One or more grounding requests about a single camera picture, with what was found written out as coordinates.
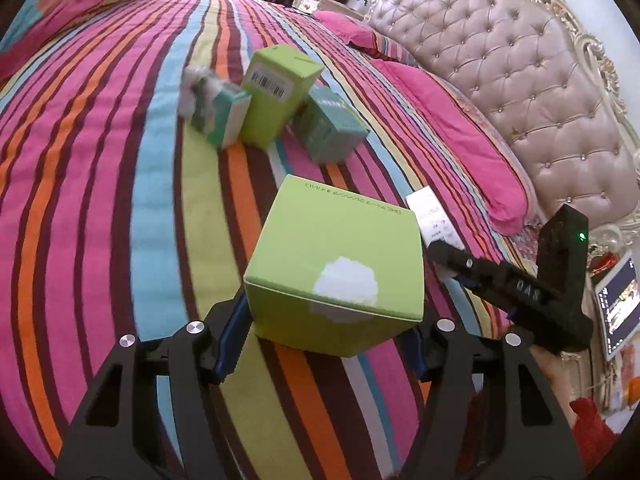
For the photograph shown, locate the tall green barcode box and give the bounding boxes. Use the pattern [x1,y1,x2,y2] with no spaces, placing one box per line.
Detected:
[240,44,323,150]

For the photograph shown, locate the pink pillow near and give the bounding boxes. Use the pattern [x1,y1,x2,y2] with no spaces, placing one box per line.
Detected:
[371,60,539,235]

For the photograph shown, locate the white ornate nightstand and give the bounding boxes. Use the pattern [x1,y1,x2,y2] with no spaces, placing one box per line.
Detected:
[292,0,363,21]

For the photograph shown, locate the pink pillow far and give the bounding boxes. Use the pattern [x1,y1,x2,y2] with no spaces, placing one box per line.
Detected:
[311,8,417,66]

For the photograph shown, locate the large green cube box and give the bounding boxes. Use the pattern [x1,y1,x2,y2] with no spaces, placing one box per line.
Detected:
[244,174,425,358]

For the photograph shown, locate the right hand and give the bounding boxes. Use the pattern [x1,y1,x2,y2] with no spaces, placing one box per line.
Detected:
[529,346,577,428]

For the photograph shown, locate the tufted beige headboard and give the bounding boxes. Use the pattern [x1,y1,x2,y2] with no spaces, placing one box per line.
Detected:
[366,0,639,236]

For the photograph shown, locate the red sleeve forearm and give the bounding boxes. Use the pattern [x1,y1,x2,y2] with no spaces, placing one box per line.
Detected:
[570,398,620,472]

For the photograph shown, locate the teal white tissue pack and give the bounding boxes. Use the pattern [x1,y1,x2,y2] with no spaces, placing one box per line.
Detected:
[178,65,252,150]

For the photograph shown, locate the teal small box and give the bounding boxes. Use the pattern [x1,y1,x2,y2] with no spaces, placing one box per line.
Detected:
[291,84,369,165]

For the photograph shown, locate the pink pillow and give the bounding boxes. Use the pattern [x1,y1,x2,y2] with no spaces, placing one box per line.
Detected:
[371,60,539,235]
[311,8,417,66]

